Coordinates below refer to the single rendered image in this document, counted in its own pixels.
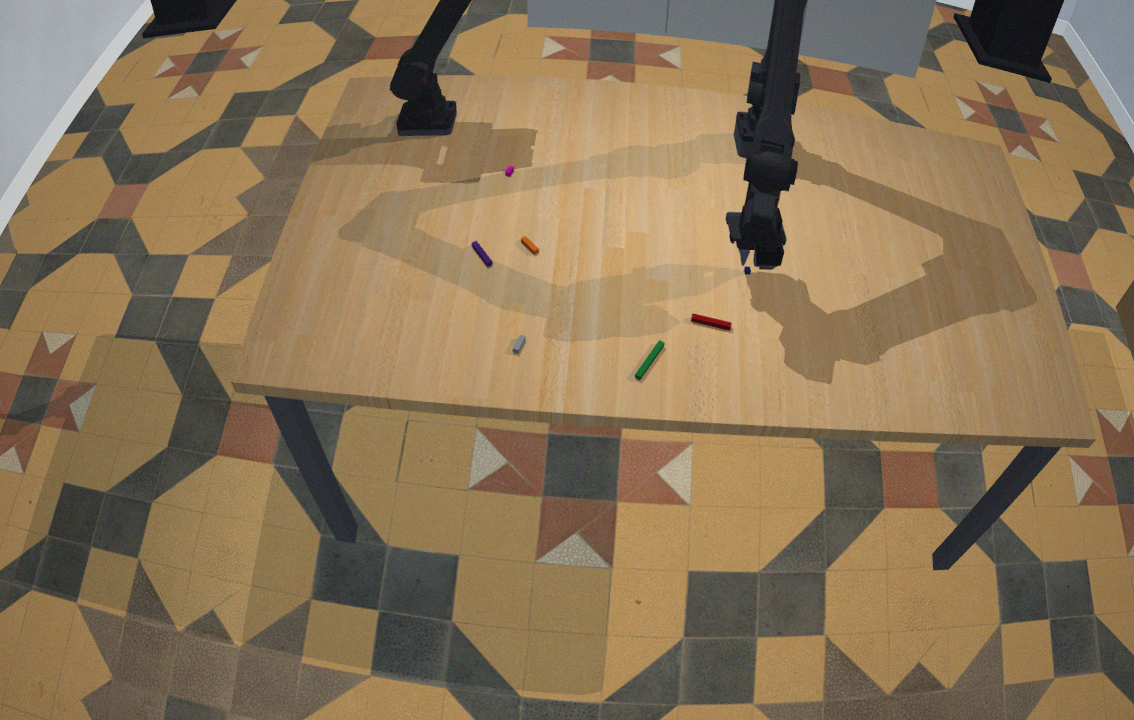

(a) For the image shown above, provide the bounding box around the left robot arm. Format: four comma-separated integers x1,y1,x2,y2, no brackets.
736,0,807,270

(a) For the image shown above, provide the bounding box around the green rod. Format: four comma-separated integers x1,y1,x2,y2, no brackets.
635,340,665,380

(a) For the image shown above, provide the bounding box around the dark red rod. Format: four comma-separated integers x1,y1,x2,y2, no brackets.
691,313,731,331

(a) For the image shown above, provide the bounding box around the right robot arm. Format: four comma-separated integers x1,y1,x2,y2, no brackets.
390,0,472,130

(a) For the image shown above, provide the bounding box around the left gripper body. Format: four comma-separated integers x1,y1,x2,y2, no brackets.
726,212,786,249

